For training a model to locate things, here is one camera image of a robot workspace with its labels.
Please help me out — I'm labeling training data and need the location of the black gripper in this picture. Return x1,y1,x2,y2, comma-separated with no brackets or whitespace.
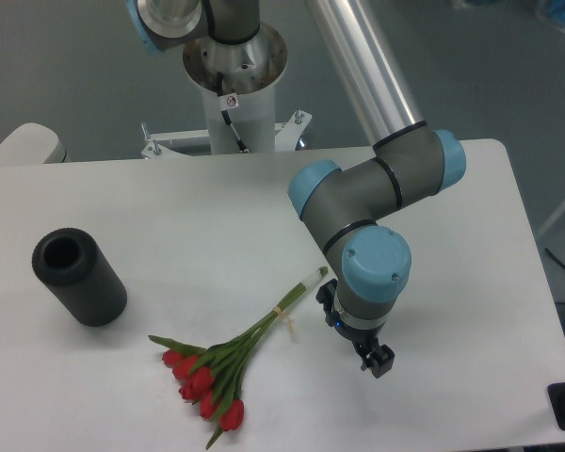
315,279,395,379

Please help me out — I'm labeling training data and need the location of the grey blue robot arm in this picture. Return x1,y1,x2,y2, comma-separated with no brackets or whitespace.
126,1,466,377

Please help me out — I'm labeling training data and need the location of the red tulip bouquet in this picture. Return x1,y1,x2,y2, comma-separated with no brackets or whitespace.
148,266,329,449

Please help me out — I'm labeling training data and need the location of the black ribbed cylindrical vase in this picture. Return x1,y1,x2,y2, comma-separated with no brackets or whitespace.
31,228,127,327

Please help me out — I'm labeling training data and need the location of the white chair backrest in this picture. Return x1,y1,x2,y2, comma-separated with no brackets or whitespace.
0,122,71,168

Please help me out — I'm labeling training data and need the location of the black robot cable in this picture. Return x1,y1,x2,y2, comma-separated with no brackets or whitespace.
215,70,251,154

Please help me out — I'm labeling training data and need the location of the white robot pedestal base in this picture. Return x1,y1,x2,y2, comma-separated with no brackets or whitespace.
141,23,313,159

